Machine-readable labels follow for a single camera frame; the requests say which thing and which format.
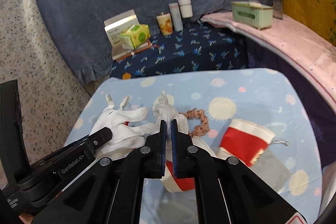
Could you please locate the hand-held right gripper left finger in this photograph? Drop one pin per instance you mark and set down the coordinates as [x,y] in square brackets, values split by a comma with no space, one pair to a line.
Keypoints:
[163,140]

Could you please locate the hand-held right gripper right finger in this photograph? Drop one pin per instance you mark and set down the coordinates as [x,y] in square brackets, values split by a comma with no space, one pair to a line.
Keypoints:
[173,140]

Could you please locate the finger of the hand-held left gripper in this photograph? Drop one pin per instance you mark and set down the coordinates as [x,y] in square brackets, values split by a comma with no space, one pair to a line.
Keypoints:
[99,136]

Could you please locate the white plush toy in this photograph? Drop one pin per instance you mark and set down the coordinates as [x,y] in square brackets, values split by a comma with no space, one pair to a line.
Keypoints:
[168,111]

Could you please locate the tall red paper cup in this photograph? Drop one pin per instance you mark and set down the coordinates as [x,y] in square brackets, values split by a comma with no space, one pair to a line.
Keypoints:
[183,183]

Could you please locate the crushed red paper cup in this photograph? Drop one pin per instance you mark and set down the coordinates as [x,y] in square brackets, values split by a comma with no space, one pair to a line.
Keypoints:
[241,140]

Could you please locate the brown spotted scrunchie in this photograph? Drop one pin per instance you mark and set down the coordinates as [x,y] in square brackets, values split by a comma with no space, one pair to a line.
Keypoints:
[202,124]

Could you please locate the blue planet print tablecloth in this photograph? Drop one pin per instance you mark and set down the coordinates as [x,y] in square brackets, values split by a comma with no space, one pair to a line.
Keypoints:
[249,92]

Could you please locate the thin brown book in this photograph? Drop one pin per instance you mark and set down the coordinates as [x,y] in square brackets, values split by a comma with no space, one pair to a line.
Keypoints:
[141,50]

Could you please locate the navy leaf print sheet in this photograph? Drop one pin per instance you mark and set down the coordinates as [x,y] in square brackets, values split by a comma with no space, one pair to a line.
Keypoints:
[197,48]

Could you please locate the open white cardboard box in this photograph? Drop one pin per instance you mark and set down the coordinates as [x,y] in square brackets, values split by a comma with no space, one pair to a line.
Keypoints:
[115,32]

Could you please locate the green tissue pack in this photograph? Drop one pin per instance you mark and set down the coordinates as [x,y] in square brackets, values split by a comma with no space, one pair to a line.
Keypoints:
[136,36]

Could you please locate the grey slim bottle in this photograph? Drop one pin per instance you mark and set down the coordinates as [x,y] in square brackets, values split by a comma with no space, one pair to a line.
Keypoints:
[176,16]

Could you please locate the white jar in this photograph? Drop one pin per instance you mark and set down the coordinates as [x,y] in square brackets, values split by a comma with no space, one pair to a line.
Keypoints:
[185,8]

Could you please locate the dark purple cloth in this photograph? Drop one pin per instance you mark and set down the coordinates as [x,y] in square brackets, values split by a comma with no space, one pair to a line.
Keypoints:
[288,66]

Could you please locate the mint green tissue box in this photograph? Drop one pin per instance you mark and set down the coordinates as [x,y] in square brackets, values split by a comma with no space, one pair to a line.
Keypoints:
[252,15]

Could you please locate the pink cloth covered shelf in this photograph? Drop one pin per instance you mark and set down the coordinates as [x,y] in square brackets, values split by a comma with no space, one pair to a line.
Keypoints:
[302,37]

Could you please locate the glass vase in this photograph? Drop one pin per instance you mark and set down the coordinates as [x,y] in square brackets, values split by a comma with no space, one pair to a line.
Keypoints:
[278,7]

